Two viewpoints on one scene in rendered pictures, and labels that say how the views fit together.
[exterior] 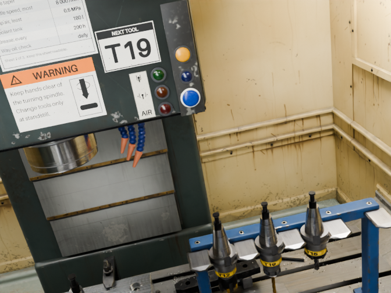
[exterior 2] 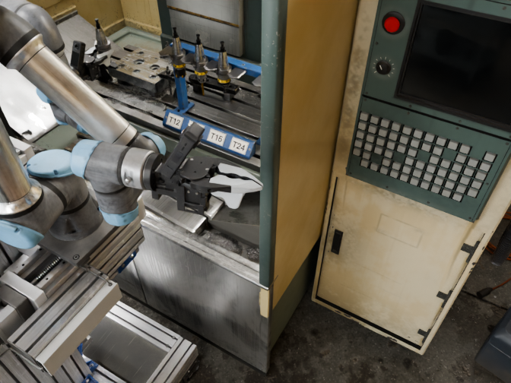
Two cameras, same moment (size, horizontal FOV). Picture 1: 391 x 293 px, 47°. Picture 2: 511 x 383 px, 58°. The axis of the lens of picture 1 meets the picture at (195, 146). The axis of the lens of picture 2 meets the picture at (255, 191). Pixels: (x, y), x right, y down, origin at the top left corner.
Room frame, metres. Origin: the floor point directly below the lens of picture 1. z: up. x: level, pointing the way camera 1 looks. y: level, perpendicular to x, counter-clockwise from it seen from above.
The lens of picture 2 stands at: (-0.38, -1.24, 2.14)
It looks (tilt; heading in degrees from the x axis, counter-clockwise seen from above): 45 degrees down; 35
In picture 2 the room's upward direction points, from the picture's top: straight up
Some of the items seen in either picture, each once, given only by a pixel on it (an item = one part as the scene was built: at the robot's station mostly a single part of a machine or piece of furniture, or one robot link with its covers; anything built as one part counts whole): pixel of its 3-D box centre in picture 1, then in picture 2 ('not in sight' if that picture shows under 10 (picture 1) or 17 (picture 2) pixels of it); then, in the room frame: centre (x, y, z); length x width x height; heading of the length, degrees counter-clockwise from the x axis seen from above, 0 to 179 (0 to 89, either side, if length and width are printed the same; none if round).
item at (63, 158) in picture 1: (57, 135); not in sight; (0.96, 0.30, 1.53); 0.16 x 0.16 x 0.12
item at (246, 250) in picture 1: (246, 250); (188, 58); (0.83, -0.07, 1.21); 0.07 x 0.05 x 0.01; 4
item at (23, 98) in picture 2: not in sight; (67, 74); (0.90, 0.96, 0.75); 0.89 x 0.67 x 0.26; 4
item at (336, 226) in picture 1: (337, 229); (236, 74); (0.85, -0.29, 1.21); 0.07 x 0.05 x 0.01; 4
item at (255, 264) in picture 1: (218, 282); (213, 87); (1.06, 0.01, 0.93); 0.26 x 0.05 x 0.06; 99
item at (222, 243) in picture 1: (220, 239); (176, 44); (0.83, -0.02, 1.26); 0.04 x 0.04 x 0.07
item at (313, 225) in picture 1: (313, 218); (223, 58); (0.84, -0.24, 1.26); 0.04 x 0.04 x 0.07
